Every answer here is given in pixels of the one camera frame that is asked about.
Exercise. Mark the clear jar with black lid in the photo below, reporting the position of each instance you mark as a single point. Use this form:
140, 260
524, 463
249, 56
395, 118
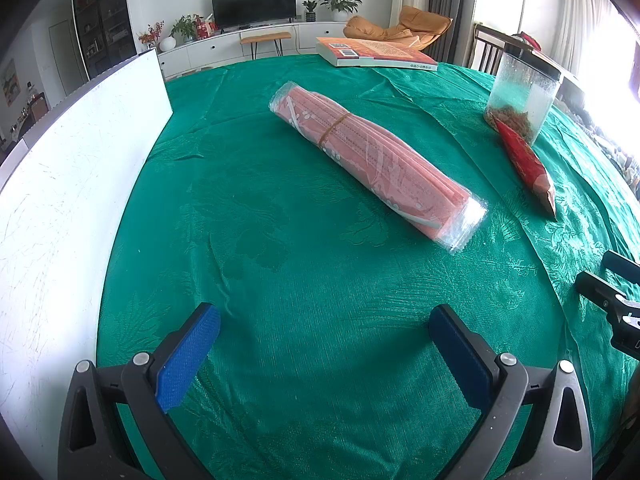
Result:
525, 95

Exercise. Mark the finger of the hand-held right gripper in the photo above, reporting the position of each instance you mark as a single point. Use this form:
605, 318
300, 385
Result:
622, 265
597, 290

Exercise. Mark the green tablecloth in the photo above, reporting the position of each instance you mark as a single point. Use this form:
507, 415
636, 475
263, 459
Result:
300, 285

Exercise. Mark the framed wall painting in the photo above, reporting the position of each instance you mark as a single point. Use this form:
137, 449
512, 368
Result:
10, 82

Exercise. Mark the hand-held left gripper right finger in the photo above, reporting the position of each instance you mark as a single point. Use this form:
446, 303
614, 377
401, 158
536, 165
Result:
460, 355

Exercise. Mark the red gift box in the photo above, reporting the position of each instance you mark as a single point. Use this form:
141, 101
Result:
206, 27

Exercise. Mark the small plant in dark pot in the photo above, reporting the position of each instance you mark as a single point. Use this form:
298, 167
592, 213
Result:
310, 11

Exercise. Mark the pink face mask pack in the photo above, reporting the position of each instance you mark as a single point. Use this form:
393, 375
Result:
370, 160

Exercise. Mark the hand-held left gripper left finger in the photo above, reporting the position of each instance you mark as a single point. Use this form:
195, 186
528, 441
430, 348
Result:
187, 355

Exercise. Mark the bushy green potted plant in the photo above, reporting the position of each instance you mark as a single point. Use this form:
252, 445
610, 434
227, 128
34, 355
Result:
184, 27

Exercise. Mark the red flower arrangement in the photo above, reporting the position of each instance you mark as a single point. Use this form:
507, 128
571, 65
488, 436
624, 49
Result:
151, 34

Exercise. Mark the white cardboard box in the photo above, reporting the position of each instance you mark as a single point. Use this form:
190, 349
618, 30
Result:
75, 210

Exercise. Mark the black glass display cabinet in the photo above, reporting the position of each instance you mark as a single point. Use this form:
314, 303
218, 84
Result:
100, 15

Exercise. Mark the black television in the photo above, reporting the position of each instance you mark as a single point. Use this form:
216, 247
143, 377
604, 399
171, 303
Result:
252, 5

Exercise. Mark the orange lounge chair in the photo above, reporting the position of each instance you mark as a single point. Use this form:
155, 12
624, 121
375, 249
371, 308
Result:
420, 22

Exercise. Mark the orange book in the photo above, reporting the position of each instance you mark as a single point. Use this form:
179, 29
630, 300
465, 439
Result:
380, 52

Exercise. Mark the pile of assorted clutter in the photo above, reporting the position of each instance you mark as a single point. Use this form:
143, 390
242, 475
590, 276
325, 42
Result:
620, 160

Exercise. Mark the dark wooden slatted bench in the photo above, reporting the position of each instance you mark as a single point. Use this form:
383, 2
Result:
487, 52

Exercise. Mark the large potted green plant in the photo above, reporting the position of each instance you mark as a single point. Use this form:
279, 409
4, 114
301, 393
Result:
340, 2

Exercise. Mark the grey curtain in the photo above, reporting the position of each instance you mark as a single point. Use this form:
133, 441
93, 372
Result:
452, 0

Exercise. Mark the wooden bench with hairpin legs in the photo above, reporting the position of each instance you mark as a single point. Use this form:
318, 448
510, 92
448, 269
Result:
265, 36

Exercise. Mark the red patterned packet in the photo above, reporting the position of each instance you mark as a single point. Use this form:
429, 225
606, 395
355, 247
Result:
525, 165

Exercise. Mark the white television cabinet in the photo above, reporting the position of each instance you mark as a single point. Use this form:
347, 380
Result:
220, 45

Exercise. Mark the white round vase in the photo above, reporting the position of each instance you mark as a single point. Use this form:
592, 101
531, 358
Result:
167, 44

